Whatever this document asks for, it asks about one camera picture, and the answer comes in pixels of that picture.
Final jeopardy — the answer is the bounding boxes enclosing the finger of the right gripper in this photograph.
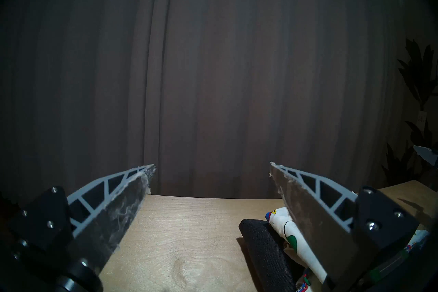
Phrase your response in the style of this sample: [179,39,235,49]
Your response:
[412,145,438,167]

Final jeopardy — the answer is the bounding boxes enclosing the light wooden table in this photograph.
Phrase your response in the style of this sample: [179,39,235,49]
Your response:
[98,179,438,292]

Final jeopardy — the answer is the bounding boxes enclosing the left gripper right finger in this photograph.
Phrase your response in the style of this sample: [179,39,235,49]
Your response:
[269,161,420,290]

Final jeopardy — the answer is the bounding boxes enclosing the grey pleated curtain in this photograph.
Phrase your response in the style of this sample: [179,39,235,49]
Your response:
[0,0,421,199]

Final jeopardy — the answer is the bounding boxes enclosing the tall dark leafy plant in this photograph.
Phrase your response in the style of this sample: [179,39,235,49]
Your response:
[381,38,438,190]

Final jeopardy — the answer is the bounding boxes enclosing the white bear print shorts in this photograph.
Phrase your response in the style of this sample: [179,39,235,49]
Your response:
[265,207,430,292]

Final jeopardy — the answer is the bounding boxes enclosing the black drawstring shorts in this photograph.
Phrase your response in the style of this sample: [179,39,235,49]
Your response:
[239,219,306,292]

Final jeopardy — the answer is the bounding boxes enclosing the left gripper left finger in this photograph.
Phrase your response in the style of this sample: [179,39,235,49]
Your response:
[9,164,157,276]

